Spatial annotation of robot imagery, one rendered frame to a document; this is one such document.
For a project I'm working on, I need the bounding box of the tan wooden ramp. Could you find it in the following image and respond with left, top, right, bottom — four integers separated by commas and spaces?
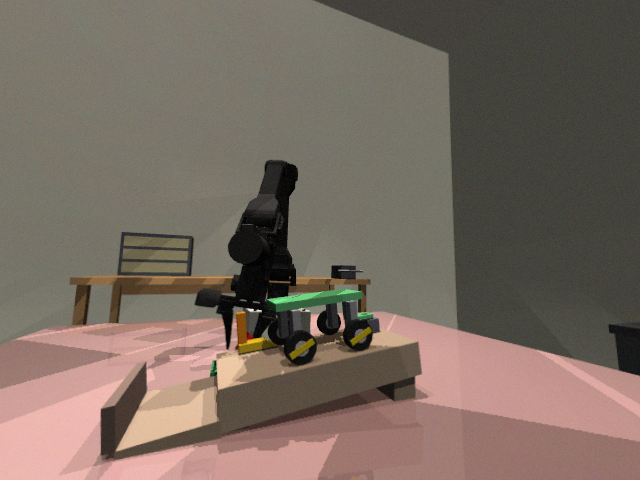
100, 317, 422, 460

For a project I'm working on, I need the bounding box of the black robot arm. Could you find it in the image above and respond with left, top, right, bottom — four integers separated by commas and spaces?
228, 160, 298, 299

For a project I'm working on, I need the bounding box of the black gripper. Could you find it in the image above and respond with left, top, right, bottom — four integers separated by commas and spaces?
194, 266, 277, 350

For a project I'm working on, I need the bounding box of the small green-topped trolley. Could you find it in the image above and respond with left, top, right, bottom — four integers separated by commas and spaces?
266, 289, 373, 366

